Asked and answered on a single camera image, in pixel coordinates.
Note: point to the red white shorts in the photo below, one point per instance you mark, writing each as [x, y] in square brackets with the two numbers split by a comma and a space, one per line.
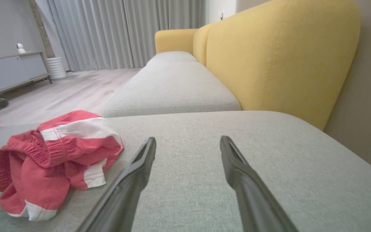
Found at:
[43, 167]

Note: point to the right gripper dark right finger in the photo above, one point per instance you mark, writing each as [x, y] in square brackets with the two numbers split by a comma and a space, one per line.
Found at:
[253, 199]

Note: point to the small white round camera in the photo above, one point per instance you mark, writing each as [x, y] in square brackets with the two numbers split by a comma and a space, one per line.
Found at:
[20, 47]

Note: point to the brown wooden wall pillar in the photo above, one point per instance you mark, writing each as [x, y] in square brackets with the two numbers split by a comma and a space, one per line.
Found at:
[42, 32]

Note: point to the grey pleated curtain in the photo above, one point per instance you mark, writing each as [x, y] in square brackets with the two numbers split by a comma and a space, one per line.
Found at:
[108, 32]

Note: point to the low grey sideboard cabinet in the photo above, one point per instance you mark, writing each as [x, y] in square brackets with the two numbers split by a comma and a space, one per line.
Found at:
[11, 71]

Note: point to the yellow sofa armrest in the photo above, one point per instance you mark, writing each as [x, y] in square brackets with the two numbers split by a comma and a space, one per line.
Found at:
[174, 40]

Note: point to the small grey sofa seat cushion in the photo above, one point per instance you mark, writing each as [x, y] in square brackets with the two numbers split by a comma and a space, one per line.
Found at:
[172, 56]

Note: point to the white ribbed cylinder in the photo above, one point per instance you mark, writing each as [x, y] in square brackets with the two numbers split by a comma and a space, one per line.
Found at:
[56, 68]

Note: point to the narrow yellow sofa backrest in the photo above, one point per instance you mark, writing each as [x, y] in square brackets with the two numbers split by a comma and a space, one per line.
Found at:
[200, 42]

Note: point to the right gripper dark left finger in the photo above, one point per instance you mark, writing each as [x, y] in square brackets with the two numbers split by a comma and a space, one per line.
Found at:
[121, 199]

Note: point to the wide yellow sofa backrest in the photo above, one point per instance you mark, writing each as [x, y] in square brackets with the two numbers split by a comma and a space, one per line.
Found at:
[279, 58]

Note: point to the white wall socket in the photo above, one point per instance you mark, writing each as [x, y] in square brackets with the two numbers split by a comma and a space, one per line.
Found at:
[221, 15]

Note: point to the large grey sofa ottoman cushion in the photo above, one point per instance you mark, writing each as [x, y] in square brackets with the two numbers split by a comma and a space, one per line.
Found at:
[204, 154]

